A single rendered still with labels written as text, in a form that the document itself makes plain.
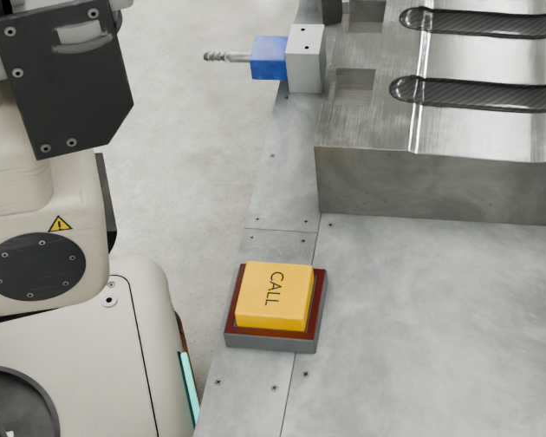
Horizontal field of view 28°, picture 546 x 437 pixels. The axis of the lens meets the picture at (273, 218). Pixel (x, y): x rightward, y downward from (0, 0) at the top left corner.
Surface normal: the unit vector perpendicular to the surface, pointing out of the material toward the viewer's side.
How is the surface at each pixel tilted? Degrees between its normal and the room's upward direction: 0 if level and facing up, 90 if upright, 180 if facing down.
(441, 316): 0
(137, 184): 0
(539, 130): 7
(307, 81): 90
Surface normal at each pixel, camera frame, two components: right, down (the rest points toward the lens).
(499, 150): -0.04, -0.67
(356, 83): -0.16, 0.74
